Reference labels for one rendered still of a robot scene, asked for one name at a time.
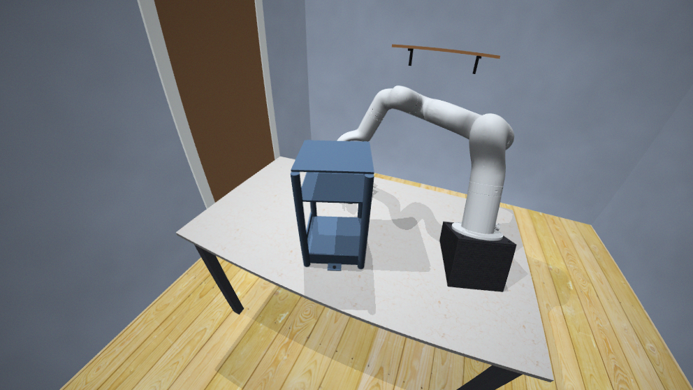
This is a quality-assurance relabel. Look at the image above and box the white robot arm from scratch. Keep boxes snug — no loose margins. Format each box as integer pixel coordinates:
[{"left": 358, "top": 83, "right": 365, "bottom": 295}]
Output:
[{"left": 337, "top": 86, "right": 514, "bottom": 241}]

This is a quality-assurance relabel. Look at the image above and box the dark blue shelving unit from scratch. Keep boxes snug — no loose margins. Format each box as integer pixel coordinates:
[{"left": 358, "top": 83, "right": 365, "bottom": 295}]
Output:
[{"left": 291, "top": 140, "right": 374, "bottom": 271}]

